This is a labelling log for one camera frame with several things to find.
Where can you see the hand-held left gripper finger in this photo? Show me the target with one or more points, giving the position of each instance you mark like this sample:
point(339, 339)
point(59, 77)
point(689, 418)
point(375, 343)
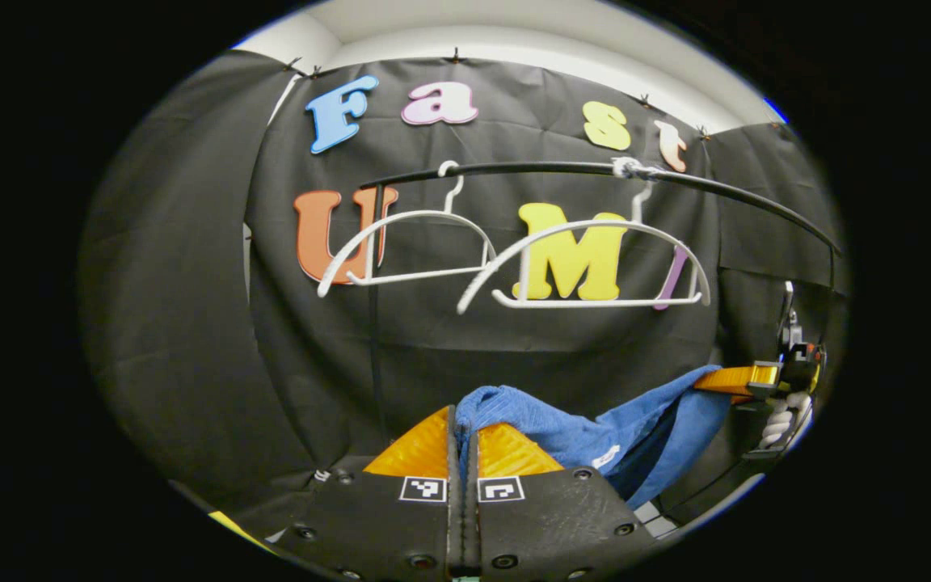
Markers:
point(472, 525)
point(455, 525)

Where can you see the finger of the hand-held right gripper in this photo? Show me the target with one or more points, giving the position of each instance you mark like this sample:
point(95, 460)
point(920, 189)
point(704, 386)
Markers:
point(736, 380)

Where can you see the white hanger with taped hook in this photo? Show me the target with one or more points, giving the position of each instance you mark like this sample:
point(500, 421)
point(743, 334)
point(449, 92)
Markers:
point(595, 304)

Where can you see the white plastic hanger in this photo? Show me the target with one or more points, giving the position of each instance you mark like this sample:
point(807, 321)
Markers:
point(417, 276)

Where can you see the black clothes rack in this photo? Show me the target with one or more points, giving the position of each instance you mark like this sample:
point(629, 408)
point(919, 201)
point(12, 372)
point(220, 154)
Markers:
point(546, 167)

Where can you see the row of small black clips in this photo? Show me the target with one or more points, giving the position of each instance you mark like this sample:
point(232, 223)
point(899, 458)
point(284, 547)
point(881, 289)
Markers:
point(455, 56)

